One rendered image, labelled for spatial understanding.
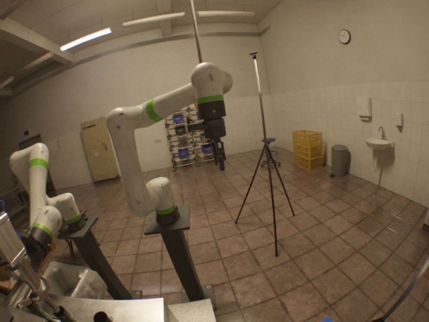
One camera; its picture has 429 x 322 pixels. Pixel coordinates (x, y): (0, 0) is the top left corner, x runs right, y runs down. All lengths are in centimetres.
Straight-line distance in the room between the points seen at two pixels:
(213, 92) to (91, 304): 78
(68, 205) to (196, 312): 98
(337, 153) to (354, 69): 166
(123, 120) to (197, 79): 36
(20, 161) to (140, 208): 74
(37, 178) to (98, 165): 499
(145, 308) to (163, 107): 75
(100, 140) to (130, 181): 493
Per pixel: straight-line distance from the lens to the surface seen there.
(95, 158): 591
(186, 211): 112
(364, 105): 358
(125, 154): 81
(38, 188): 97
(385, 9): 369
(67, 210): 132
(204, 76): 57
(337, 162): 382
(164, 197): 97
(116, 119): 79
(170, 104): 80
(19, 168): 118
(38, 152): 108
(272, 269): 190
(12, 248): 36
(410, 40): 341
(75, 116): 656
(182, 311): 85
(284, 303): 168
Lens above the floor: 148
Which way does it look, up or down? 16 degrees down
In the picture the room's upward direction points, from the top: 9 degrees counter-clockwise
